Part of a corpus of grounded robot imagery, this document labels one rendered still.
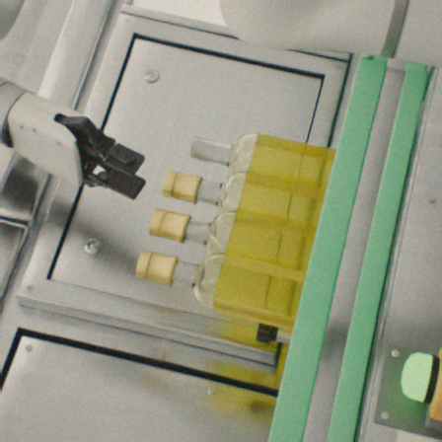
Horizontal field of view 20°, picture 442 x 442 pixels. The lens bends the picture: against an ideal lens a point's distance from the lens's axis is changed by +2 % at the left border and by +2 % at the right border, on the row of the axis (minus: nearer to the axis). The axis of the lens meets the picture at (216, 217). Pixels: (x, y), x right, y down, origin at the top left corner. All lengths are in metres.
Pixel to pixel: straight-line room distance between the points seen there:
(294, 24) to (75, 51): 0.77
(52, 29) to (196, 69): 0.22
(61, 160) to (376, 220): 0.41
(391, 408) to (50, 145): 0.54
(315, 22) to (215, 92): 0.69
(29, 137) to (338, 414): 0.54
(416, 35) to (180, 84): 0.74
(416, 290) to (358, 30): 0.34
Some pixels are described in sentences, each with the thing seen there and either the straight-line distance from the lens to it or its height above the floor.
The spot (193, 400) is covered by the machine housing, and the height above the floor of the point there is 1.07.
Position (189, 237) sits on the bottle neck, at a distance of 1.47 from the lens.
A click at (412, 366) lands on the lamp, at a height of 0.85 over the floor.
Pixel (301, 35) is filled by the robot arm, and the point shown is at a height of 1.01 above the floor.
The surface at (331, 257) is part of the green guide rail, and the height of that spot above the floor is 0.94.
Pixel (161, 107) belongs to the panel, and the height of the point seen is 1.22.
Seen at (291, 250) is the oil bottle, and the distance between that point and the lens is 1.44.
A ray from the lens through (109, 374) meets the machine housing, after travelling 1.58.
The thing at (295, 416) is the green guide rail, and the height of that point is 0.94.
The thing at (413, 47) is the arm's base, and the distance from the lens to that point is 1.07.
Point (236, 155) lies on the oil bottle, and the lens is 1.51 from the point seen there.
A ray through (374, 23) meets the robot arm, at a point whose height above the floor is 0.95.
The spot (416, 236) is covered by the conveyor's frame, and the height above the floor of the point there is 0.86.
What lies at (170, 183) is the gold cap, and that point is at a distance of 1.50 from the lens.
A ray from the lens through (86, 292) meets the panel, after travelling 1.58.
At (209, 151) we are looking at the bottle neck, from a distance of 1.53.
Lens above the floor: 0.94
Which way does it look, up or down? 6 degrees up
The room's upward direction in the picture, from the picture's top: 77 degrees counter-clockwise
